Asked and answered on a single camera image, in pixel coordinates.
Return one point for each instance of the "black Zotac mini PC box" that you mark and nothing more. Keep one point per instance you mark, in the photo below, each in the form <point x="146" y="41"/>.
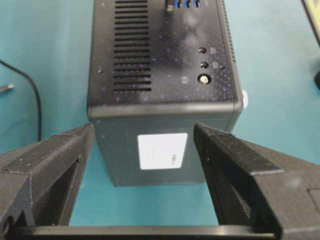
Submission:
<point x="157" y="68"/>

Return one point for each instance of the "dark object at right edge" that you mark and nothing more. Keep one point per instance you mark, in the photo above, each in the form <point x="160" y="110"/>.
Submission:
<point x="312" y="10"/>

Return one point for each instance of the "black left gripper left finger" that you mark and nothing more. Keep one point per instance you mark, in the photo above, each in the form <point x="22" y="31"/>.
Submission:
<point x="40" y="182"/>

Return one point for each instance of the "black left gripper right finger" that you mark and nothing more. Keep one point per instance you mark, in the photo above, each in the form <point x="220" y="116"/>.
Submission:
<point x="255" y="186"/>

